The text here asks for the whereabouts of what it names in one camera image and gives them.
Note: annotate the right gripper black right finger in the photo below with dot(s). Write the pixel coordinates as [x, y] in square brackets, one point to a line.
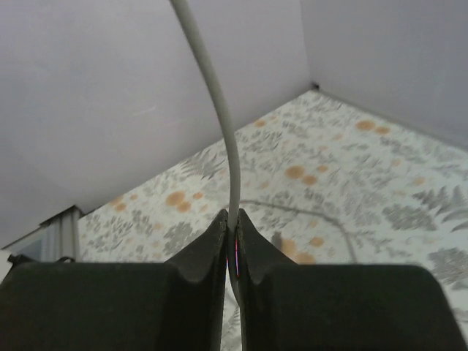
[287, 306]

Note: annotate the aluminium frame rail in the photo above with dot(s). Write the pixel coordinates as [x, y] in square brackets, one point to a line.
[55, 238]

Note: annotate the floral table mat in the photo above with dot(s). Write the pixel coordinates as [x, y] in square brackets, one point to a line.
[324, 182]

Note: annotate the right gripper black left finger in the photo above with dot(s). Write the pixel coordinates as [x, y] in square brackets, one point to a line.
[64, 305]

